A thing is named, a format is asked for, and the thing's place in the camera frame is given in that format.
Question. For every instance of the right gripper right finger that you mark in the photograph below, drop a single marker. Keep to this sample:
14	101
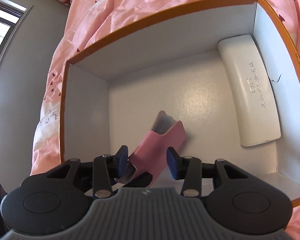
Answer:
188	169

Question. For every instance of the orange cardboard box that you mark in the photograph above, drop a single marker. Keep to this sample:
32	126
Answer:
169	61

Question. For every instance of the white glasses case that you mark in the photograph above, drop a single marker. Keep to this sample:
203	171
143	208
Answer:
255	105

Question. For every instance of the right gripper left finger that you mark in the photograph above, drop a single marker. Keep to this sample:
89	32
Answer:
107	168

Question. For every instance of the pink card holder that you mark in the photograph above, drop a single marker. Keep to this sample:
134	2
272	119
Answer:
150	155

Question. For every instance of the window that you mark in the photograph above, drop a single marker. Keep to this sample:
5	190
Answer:
11	15

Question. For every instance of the pink printed duvet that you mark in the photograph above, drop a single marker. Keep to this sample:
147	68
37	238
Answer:
88	22

